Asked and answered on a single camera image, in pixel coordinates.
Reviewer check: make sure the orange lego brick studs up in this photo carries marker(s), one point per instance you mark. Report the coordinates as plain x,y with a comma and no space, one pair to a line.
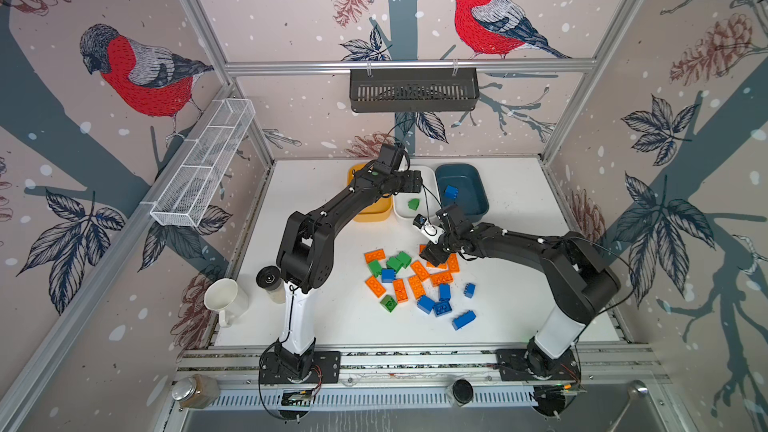
416,287

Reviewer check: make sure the white plastic bin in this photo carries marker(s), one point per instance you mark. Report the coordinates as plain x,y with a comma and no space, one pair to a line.
407,206

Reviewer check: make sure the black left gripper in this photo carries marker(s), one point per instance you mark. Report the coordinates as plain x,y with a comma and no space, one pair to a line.
411,184

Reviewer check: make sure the orange lego brick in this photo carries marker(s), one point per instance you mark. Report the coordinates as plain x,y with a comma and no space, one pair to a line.
375,286
453,263
376,255
419,270
400,291
440,278

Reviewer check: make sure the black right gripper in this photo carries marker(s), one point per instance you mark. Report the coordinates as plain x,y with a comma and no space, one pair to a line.
433,252

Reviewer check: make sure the white wire mesh basket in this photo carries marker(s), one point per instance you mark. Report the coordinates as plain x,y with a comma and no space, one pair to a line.
189,193

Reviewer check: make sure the glass jar with lid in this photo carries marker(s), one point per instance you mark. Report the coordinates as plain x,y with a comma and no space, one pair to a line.
195,392

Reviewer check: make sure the blue lego brick low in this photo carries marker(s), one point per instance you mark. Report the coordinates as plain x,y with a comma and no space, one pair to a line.
425,304

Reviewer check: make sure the black round cup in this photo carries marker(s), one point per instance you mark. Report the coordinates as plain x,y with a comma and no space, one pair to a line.
269,280

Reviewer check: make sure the blue long lego brick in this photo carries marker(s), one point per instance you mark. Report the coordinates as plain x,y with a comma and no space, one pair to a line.
463,320

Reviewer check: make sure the blue square lego brick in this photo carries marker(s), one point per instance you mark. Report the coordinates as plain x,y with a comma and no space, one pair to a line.
451,192

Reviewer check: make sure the green sloped lego brick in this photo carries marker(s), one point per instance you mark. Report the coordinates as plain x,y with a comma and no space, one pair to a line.
413,204

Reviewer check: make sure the orange lego brick upright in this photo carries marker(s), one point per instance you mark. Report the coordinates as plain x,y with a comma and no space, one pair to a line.
400,291

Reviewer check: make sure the blue small lego brick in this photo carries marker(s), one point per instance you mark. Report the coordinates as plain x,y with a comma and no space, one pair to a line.
469,290

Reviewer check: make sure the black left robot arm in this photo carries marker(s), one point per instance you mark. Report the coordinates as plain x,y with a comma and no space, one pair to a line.
305,258

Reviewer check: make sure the yellow plastic bin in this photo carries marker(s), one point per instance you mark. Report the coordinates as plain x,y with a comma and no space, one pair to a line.
377,212

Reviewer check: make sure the dark teal plastic bin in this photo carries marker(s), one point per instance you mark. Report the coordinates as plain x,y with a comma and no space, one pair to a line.
472,198

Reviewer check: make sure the black hanging wire basket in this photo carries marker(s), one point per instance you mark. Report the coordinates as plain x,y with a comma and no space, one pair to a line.
413,90

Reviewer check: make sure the blue open lego brick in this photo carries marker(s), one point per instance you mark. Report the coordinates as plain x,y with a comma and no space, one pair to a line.
444,292

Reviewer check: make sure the blue lego brick in pile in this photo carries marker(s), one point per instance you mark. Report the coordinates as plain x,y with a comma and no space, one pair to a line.
388,275

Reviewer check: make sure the green lego brick bottom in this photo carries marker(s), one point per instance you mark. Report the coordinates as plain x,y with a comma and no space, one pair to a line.
389,303

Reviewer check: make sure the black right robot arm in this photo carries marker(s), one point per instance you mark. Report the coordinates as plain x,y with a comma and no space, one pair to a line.
580,281

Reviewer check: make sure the white ceramic mug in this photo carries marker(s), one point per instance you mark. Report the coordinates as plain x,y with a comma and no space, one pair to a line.
227,299

